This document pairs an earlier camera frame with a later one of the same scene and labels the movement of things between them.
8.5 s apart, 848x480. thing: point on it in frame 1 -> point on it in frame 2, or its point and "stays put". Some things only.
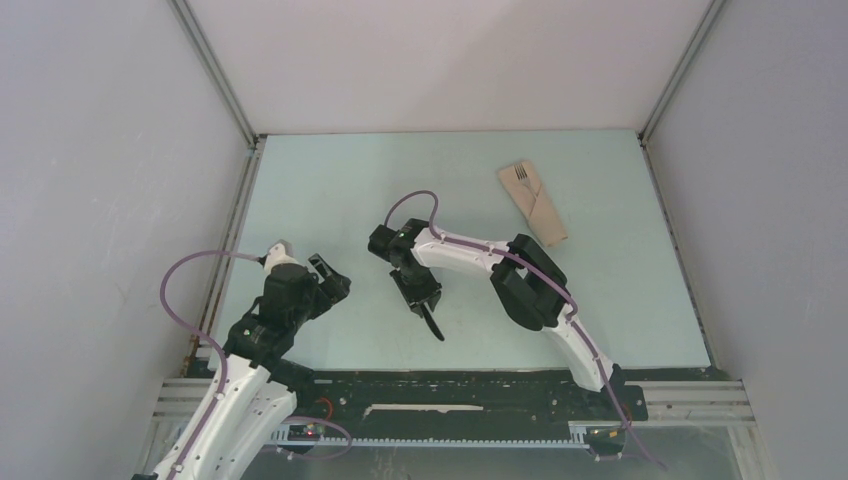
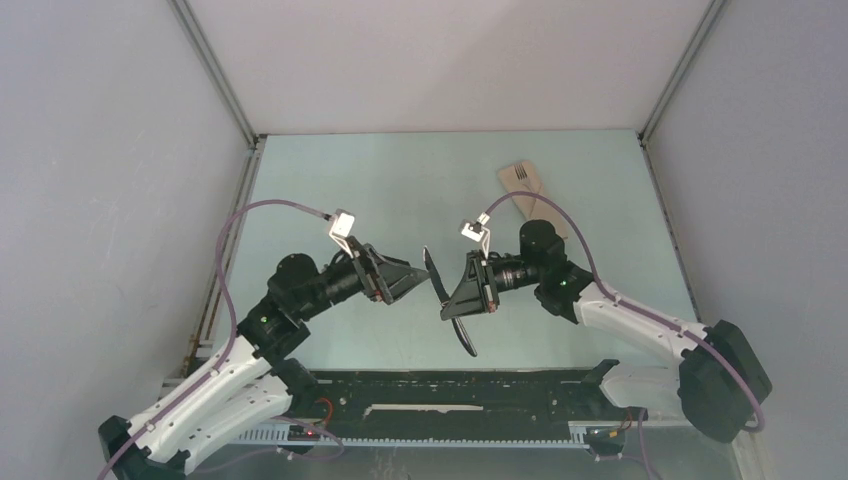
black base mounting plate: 463,400 stays put
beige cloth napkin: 535,203 stays put
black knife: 431,321 -> 444,296
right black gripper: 414,297 -> 474,296
